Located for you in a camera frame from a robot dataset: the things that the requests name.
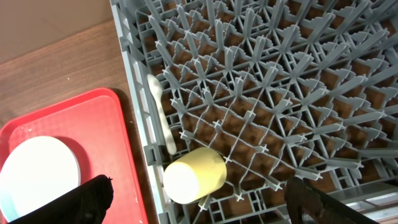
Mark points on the white plastic spoon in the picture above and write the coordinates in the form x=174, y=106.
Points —
x=156, y=91

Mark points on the grey dishwasher rack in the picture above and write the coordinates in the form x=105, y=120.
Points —
x=278, y=89

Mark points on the yellow plastic cup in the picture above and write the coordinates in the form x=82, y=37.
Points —
x=194, y=175

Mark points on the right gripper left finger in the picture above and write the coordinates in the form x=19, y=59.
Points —
x=86, y=204

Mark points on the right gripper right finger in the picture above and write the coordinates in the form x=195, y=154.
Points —
x=303, y=198

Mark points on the light blue plate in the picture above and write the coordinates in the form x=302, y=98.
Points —
x=38, y=171

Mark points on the red serving tray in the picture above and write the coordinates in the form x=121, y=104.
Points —
x=92, y=126

